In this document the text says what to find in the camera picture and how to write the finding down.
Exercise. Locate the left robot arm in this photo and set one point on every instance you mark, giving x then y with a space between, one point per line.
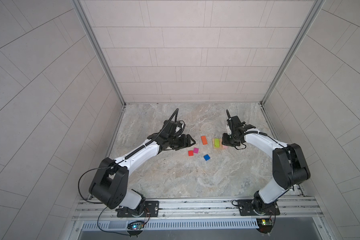
110 183

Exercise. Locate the left circuit board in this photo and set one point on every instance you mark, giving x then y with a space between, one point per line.
136 225

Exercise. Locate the circuit board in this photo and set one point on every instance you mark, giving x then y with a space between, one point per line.
136 225
265 223

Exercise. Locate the pink wood block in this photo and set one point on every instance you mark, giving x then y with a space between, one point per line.
223 146

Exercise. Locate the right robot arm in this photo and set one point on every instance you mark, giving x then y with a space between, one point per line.
289 166

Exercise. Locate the right circuit board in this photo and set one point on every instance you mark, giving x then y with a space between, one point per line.
265 223

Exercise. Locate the lime green wood block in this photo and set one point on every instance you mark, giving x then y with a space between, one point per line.
216 146

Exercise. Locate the orange wood block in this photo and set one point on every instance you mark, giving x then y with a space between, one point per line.
204 140

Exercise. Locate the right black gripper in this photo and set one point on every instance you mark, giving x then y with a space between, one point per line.
225 142

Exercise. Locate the aluminium mounting rail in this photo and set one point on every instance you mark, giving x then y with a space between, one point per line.
203 208

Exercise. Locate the blue wood cube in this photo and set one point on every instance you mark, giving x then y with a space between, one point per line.
206 157

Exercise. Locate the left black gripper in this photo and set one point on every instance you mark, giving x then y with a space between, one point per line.
182 145

